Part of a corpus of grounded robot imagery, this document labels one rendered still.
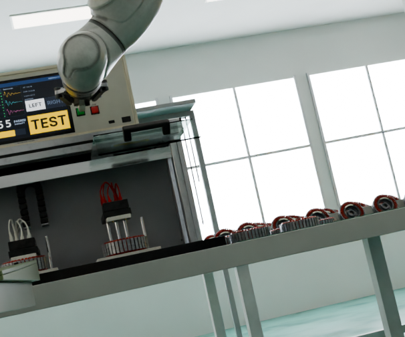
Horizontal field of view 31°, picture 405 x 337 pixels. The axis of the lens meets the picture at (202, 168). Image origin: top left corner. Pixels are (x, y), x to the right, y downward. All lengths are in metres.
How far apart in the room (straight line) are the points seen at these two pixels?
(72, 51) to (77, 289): 0.48
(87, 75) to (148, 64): 7.15
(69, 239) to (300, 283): 6.67
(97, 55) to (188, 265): 0.47
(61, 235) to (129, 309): 6.19
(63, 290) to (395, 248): 7.67
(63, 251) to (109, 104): 0.42
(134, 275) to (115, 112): 0.59
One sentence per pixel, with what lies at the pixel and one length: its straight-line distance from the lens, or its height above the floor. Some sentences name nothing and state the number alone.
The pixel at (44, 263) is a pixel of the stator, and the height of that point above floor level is 0.80.
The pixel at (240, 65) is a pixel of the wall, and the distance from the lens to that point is 8.84.
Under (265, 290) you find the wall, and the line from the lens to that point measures 8.48.
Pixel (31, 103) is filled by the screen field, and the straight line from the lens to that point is 1.99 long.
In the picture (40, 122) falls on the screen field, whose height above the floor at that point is 1.17.
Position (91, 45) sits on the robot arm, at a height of 1.19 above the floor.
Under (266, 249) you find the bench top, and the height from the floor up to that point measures 0.72.
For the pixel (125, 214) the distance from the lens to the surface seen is 1.83.
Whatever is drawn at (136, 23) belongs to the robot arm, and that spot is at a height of 1.24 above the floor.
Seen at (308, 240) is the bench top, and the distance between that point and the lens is 1.62.
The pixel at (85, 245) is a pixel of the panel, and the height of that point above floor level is 0.84.
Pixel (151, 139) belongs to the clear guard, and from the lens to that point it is 1.70.
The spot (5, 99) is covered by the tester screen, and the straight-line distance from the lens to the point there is 2.00.
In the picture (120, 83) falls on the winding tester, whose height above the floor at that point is 1.24.
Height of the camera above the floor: 0.71
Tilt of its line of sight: 8 degrees up
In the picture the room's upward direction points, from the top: 12 degrees counter-clockwise
